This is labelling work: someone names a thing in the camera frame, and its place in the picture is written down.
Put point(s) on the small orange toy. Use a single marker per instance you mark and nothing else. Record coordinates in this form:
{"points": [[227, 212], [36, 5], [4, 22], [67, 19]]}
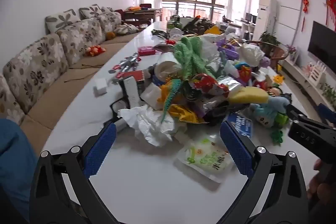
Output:
{"points": [[110, 35]]}

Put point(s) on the black television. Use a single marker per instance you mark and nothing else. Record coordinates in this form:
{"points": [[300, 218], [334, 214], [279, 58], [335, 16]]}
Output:
{"points": [[323, 43]]}

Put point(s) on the white foam block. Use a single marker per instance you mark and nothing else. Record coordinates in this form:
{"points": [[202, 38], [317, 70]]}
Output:
{"points": [[101, 86]]}

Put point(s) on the red box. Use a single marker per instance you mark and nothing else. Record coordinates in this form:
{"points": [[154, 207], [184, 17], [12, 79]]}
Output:
{"points": [[132, 75]]}

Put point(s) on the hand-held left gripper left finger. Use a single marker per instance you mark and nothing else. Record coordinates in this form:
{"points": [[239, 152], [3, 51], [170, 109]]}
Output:
{"points": [[101, 150]]}

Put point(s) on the white plastic bag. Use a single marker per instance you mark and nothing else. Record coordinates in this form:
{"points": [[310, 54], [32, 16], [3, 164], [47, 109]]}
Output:
{"points": [[252, 54]]}

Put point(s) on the floral throw pillow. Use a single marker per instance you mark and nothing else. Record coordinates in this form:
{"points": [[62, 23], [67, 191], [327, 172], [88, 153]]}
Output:
{"points": [[90, 11], [63, 18]]}

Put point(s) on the green toy dinosaur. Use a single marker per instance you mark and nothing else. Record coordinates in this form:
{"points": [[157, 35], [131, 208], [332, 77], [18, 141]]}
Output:
{"points": [[172, 94]]}

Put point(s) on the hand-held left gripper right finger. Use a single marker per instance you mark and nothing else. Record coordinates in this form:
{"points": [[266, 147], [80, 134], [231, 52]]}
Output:
{"points": [[236, 148]]}

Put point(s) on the dark wooden desk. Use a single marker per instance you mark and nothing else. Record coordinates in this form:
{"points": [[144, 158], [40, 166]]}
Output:
{"points": [[139, 15]]}

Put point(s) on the crumpled white tissue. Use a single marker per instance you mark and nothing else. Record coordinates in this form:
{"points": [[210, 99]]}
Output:
{"points": [[149, 121]]}

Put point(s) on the silver foil packet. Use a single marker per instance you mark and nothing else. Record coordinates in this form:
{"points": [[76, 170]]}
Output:
{"points": [[229, 82]]}

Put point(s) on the silver and red wrappers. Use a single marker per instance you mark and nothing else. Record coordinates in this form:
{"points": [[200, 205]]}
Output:
{"points": [[127, 61]]}

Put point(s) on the white and green pouch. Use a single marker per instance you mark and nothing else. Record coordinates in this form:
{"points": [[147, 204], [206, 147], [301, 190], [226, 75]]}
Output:
{"points": [[204, 158]]}

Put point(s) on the white television cabinet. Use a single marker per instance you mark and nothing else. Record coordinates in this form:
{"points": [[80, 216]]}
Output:
{"points": [[304, 79]]}

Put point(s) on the brown wooden chair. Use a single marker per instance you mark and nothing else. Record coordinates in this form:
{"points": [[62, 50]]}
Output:
{"points": [[278, 54]]}

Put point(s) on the green leaf toy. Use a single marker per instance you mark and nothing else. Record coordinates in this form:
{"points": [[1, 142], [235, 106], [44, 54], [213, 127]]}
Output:
{"points": [[278, 134]]}

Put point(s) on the green potted plant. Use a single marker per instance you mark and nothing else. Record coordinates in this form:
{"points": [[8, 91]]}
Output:
{"points": [[268, 39]]}

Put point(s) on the green knitted cloth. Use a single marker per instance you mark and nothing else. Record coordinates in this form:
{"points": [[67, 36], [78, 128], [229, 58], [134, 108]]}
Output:
{"points": [[191, 56]]}

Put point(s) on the pink box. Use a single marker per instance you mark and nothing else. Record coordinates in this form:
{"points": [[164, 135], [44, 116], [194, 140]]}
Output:
{"points": [[146, 50]]}

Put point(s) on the light blue plush toy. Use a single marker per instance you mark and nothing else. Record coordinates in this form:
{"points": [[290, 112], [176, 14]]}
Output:
{"points": [[273, 106]]}

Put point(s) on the red knot wall decoration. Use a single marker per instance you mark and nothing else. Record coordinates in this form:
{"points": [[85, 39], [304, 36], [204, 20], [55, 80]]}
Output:
{"points": [[305, 1]]}

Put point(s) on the white standing air conditioner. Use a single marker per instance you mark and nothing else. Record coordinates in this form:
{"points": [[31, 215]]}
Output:
{"points": [[266, 16]]}

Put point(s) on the red snack wrapper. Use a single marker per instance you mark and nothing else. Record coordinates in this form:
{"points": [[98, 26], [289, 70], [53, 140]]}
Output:
{"points": [[210, 85]]}

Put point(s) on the red and yellow toy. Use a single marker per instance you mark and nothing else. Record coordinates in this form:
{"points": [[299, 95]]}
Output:
{"points": [[244, 72]]}

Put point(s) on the person's right hand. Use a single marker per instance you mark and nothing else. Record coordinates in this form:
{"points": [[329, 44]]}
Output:
{"points": [[321, 192]]}

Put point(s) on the purple toy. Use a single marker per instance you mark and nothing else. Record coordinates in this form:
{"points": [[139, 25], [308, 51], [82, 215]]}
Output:
{"points": [[227, 50]]}

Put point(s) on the person's blue clothing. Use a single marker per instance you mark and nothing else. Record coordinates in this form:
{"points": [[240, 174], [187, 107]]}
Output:
{"points": [[14, 166]]}

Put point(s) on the round floral cushion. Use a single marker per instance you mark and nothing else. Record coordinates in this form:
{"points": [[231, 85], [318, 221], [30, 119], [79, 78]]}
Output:
{"points": [[126, 29]]}

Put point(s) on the orange plush toy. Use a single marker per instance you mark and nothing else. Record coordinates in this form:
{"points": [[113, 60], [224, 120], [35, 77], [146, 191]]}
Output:
{"points": [[95, 50]]}

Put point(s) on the blue packet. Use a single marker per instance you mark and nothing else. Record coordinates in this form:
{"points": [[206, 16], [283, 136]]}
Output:
{"points": [[242, 125]]}

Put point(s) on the yellow flower toy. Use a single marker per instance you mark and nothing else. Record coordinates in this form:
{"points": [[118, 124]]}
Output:
{"points": [[278, 79]]}

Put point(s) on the pink rack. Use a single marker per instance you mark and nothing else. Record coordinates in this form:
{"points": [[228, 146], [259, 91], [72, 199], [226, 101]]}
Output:
{"points": [[316, 72]]}

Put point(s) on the floral beige sofa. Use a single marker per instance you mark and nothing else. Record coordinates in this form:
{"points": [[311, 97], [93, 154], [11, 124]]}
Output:
{"points": [[52, 98]]}

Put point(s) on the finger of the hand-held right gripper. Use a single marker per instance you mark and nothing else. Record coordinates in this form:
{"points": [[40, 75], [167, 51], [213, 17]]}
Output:
{"points": [[325, 112], [295, 112]]}

